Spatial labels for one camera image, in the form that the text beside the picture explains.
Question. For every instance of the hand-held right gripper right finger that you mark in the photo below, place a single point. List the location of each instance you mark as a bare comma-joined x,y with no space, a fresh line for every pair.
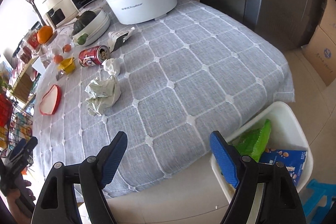
225,158

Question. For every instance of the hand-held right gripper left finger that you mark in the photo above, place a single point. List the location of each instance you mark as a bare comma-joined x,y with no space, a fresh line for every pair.
113,158

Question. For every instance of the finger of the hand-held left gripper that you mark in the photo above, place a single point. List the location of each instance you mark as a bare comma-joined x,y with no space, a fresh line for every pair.
22,146

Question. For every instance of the green plastic bag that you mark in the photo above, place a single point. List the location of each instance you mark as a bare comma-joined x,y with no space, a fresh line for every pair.
253,142

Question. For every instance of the blue printed carton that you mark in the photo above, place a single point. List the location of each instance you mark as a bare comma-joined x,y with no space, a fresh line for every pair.
286,163

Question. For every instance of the white plastic bin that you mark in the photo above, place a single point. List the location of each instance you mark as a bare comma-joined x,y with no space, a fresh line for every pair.
286,119

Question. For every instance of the person's left hand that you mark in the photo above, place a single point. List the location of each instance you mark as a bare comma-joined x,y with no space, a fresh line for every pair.
25,195

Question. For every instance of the red mesh bag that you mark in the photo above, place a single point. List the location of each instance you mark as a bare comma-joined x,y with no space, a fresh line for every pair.
5,109

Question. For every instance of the red heart-shaped dish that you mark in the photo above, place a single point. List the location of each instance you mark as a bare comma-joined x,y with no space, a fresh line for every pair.
50,100

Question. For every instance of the green leafy plant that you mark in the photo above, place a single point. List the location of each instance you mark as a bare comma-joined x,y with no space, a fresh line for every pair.
5,83

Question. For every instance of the crumpled pale green paper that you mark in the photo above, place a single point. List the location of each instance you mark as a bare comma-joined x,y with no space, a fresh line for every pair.
105,92

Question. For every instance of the small foil lid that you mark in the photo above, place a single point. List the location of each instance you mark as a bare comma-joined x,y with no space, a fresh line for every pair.
60,76

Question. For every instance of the crumpled white paper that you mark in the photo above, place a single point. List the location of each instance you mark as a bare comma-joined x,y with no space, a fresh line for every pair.
111,66

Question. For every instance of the yellow plastic cup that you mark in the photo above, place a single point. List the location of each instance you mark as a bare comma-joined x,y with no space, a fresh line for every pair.
67,66

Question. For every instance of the red label jar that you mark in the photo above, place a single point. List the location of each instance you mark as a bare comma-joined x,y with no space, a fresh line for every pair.
34,40
25,53

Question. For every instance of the grey checked tablecloth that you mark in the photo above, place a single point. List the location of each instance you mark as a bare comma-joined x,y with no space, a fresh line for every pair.
197,69

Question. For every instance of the small tangerine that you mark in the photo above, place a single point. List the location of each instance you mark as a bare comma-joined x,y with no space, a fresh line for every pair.
58,59
67,48

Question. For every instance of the blue plastic stool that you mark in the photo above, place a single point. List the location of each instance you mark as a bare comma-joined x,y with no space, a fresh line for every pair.
319,195

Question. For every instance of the red drink can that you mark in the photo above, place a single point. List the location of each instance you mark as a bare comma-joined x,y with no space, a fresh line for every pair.
92,56

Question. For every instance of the clear glass jar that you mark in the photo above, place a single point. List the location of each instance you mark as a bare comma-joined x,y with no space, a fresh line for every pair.
59,43

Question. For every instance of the large orange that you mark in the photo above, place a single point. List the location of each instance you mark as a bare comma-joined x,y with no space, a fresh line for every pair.
45,34

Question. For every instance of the black and white packet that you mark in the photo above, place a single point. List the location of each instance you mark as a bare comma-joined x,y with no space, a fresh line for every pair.
120,39

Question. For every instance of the green fruit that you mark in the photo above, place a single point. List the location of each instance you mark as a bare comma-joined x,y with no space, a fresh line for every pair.
82,39

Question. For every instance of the white bowl with vegetables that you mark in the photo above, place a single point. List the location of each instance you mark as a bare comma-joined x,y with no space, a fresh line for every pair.
101,24

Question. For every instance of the cardboard box with logo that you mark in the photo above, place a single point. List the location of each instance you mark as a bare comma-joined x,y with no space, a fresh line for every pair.
320,61

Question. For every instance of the dark green pumpkin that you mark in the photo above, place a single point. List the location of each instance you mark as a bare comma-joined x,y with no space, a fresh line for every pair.
85,20

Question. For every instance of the cream air fryer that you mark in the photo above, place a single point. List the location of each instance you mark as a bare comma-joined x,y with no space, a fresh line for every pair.
50,1

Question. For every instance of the cardboard box with label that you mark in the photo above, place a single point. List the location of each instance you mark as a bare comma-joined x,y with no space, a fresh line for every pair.
328,14

